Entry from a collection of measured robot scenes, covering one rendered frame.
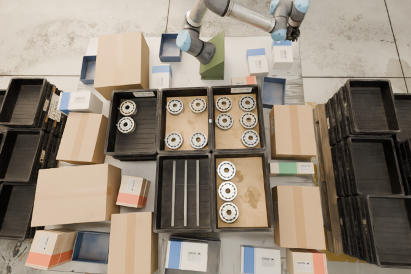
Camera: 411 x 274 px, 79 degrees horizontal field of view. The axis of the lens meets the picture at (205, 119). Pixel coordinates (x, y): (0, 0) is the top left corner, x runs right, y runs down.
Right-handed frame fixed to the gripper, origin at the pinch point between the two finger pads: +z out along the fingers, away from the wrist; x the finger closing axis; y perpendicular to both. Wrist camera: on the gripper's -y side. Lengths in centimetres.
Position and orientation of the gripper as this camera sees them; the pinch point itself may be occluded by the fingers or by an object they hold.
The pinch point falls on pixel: (286, 41)
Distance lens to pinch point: 178.1
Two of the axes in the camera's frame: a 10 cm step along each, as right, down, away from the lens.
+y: -0.4, 9.4, -3.3
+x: 10.0, 0.2, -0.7
